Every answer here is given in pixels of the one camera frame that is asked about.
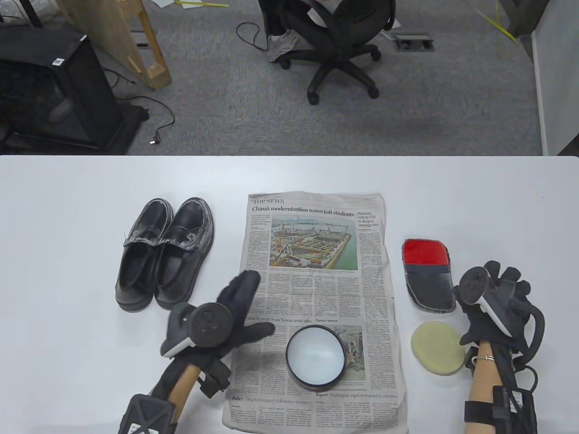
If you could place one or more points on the person's left hand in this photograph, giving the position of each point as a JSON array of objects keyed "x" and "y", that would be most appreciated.
[{"x": 242, "y": 298}]

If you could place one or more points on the person's right hand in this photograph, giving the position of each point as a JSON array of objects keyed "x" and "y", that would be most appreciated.
[{"x": 515, "y": 294}]

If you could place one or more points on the black leather loafer shoe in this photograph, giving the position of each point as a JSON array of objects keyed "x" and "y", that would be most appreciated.
[
  {"x": 181, "y": 266},
  {"x": 135, "y": 271}
]

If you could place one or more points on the printed newspaper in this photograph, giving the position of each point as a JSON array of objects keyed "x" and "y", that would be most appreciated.
[{"x": 316, "y": 280}]

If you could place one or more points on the red and grey polishing mitt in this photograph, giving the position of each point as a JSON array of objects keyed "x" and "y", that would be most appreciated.
[{"x": 429, "y": 280}]

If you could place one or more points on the round leather care cream jar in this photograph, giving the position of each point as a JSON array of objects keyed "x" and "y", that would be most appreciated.
[{"x": 315, "y": 357}]

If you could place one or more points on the round yellow polishing sponge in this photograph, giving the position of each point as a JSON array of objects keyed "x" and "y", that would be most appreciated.
[{"x": 436, "y": 348}]

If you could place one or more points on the black white right hand controller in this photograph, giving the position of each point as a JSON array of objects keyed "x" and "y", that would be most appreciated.
[{"x": 475, "y": 285}]

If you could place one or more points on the black white hand controller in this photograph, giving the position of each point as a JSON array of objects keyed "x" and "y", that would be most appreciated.
[
  {"x": 208, "y": 325},
  {"x": 475, "y": 285}
]

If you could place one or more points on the black white left hand controller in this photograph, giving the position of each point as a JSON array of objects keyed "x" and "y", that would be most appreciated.
[{"x": 208, "y": 325}]

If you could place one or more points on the white partition panel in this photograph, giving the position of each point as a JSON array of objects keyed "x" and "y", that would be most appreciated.
[{"x": 556, "y": 68}]

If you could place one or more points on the black swivel office chair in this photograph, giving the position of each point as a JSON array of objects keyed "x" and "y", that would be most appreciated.
[{"x": 339, "y": 49}]

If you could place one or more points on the grey floor outlet box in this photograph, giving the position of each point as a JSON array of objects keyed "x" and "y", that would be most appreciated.
[{"x": 414, "y": 41}]

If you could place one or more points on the yellow floor tape strip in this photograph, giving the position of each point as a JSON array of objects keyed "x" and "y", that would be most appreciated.
[{"x": 495, "y": 22}]

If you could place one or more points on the black mesh cabinet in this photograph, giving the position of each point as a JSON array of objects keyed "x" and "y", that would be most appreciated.
[{"x": 54, "y": 90}]

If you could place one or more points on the black right wrist camera module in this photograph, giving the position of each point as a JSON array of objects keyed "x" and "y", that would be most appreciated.
[{"x": 515, "y": 407}]

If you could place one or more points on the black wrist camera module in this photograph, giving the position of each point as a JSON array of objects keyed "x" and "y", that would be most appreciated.
[
  {"x": 147, "y": 416},
  {"x": 515, "y": 407}
]

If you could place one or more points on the black left wrist camera module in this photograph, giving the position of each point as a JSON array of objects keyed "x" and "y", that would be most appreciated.
[{"x": 147, "y": 416}]

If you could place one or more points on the light wooden frame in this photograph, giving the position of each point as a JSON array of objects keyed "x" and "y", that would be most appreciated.
[{"x": 113, "y": 27}]

